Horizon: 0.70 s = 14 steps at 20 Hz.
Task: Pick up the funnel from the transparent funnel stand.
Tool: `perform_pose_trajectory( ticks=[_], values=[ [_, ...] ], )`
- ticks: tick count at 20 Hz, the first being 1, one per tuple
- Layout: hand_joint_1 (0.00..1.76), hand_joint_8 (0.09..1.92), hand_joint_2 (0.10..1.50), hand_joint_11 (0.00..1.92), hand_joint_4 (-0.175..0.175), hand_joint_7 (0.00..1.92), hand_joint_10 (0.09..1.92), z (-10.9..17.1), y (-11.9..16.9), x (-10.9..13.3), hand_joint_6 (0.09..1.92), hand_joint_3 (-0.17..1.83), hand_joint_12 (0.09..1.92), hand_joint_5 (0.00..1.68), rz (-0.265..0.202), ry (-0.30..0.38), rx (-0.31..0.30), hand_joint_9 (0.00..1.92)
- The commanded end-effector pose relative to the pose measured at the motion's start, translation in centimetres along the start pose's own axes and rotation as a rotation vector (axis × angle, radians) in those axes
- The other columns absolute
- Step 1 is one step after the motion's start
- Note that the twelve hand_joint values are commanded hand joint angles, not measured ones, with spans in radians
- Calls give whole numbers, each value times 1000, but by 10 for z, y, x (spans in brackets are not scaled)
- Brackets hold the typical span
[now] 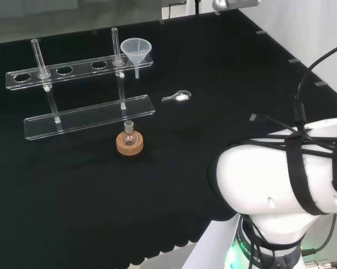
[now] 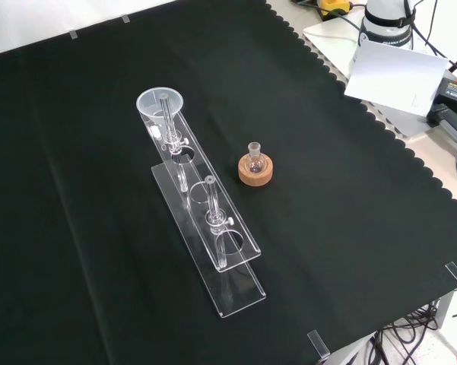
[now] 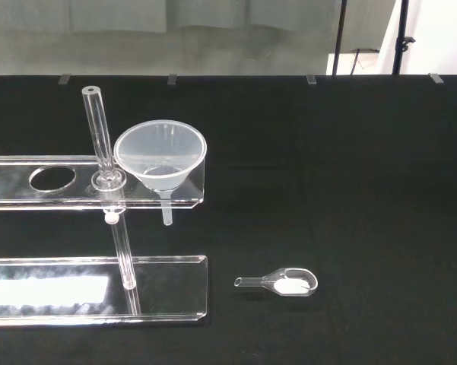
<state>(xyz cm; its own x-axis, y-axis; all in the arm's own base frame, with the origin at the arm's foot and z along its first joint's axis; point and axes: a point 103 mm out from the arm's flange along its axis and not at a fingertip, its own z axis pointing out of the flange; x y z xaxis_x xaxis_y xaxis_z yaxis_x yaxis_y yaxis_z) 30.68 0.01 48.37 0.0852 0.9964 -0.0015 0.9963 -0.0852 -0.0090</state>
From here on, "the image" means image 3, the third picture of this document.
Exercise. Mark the translucent plastic funnel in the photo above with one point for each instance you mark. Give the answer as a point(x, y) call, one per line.
point(137, 152)

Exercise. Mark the glass weighing funnel with powder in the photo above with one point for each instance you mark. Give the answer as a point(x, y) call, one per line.
point(292, 286)

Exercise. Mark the clear acrylic funnel stand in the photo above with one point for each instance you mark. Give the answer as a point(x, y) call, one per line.
point(167, 289)

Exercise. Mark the black stand pole with clamp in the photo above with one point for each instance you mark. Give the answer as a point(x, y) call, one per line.
point(400, 23)

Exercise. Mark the clear plastic cloth clip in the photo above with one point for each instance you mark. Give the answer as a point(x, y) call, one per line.
point(172, 79)
point(64, 79)
point(436, 78)
point(311, 79)

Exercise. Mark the black bench cloth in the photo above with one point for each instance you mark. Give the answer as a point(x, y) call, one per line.
point(346, 171)

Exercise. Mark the thin black tripod pole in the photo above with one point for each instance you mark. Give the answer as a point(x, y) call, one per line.
point(340, 34)

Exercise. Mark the white backdrop board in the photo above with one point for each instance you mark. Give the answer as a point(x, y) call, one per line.
point(441, 34)

